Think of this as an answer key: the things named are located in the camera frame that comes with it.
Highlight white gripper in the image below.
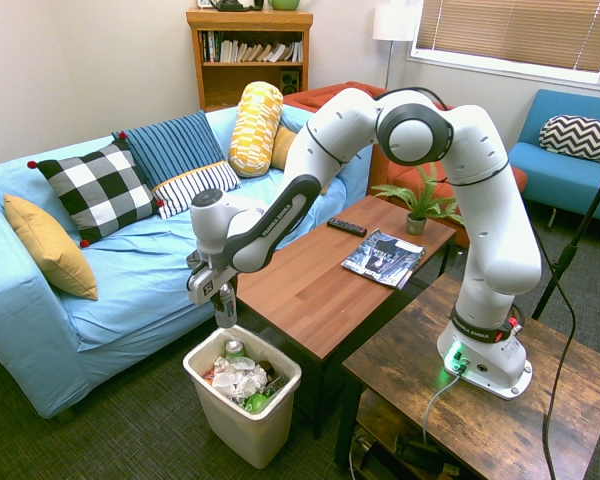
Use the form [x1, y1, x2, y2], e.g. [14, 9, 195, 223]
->
[185, 264, 240, 318]

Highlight light blue covered sofa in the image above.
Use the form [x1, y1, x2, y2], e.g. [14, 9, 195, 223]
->
[0, 102, 374, 426]

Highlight cream plastic trash bin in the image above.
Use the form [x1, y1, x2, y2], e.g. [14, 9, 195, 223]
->
[182, 323, 303, 470]

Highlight orange armchair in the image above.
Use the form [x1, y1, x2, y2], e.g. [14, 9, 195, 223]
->
[282, 81, 529, 249]

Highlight blue bench sofa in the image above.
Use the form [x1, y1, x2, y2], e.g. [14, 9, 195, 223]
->
[507, 88, 600, 227]

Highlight small black speaker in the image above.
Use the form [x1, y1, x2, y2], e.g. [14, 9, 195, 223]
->
[279, 69, 302, 96]

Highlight green fern plant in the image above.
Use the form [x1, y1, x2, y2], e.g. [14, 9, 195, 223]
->
[371, 162, 465, 227]

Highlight thin glossy magazine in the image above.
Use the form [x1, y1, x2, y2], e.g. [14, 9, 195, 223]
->
[349, 249, 428, 292]

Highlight thin white cable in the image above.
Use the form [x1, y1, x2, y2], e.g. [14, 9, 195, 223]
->
[348, 433, 362, 480]

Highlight black white ornament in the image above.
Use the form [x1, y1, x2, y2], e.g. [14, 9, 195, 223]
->
[209, 0, 265, 13]

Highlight blue striped pillow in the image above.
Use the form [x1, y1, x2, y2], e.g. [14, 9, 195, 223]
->
[111, 109, 242, 221]

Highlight black camera tripod stand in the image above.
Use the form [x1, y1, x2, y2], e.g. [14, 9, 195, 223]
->
[531, 149, 600, 321]

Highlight yellow white patterned bolster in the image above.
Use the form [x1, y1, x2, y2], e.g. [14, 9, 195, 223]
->
[228, 80, 285, 179]

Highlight black white chevron pillow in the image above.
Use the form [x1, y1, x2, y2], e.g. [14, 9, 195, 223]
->
[538, 114, 600, 166]

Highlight rustic dark wood table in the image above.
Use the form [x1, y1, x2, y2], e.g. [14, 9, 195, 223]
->
[333, 272, 600, 480]

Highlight green plastic wrapper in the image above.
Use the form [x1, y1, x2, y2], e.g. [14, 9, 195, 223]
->
[243, 392, 272, 414]

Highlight white window frame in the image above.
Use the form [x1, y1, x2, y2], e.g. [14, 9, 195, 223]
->
[404, 0, 600, 94]

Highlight wooden window blinds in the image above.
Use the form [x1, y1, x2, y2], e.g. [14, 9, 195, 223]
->
[415, 0, 600, 74]

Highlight grey plant pot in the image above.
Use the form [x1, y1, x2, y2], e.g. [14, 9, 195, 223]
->
[405, 212, 429, 238]

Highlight white shade floor lamp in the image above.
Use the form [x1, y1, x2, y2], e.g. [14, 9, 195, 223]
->
[372, 4, 419, 91]

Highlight business magazine dark cover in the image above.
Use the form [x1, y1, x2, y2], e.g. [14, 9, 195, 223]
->
[340, 228, 426, 287]

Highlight silver drink can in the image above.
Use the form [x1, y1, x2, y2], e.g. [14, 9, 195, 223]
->
[213, 282, 239, 330]

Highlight wooden coffee table black legs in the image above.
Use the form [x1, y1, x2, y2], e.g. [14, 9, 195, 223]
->
[234, 193, 457, 441]

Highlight black white checkered pillow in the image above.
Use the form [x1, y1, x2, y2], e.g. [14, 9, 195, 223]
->
[27, 139, 165, 249]

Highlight white crumpled paper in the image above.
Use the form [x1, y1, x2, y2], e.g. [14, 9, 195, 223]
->
[210, 355, 270, 400]

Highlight black remote control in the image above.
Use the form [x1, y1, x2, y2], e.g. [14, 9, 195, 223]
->
[326, 217, 369, 238]

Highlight mustard yellow pillow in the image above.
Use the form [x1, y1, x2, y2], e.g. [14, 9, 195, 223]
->
[269, 124, 299, 172]
[3, 193, 100, 302]

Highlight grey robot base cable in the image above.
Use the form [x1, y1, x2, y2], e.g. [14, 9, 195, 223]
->
[421, 371, 464, 442]

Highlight black power adapter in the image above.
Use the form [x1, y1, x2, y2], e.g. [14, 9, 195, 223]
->
[394, 433, 460, 476]

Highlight wooden bookshelf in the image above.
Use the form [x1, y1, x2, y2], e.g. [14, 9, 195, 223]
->
[185, 8, 315, 113]

